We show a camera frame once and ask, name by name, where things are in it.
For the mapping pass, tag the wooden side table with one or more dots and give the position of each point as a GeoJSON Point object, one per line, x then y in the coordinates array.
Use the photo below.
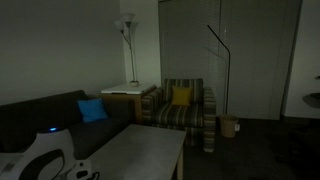
{"type": "Point", "coordinates": [130, 103]}

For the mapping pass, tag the yellow cushion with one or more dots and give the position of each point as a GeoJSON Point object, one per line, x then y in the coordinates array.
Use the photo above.
{"type": "Point", "coordinates": [181, 96]}

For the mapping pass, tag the blue cushion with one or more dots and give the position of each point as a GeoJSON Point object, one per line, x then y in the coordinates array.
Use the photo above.
{"type": "Point", "coordinates": [92, 110]}

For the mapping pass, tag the beige wastebasket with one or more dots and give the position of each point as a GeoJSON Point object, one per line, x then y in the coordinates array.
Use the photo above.
{"type": "Point", "coordinates": [229, 126]}

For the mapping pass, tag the grey window blinds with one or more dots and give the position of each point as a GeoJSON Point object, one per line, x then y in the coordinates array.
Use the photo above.
{"type": "Point", "coordinates": [253, 60]}

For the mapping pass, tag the white three-shade lamp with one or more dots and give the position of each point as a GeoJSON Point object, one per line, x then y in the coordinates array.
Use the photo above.
{"type": "Point", "coordinates": [127, 18]}

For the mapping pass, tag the striped armchair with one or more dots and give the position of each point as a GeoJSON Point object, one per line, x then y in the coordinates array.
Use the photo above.
{"type": "Point", "coordinates": [180, 115]}

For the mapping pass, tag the dark grey sofa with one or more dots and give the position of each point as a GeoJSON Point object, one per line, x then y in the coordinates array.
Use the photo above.
{"type": "Point", "coordinates": [26, 116]}

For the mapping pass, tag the small white tag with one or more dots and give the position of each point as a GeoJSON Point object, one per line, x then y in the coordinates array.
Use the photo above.
{"type": "Point", "coordinates": [236, 127]}

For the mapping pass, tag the thin black floor lamp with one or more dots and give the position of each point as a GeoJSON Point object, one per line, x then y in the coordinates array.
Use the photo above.
{"type": "Point", "coordinates": [228, 66]}

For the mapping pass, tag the white flat board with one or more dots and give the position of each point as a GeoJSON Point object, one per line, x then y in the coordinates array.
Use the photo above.
{"type": "Point", "coordinates": [126, 89]}

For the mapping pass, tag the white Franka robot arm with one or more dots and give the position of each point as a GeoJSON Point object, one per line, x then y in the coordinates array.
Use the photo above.
{"type": "Point", "coordinates": [46, 150]}

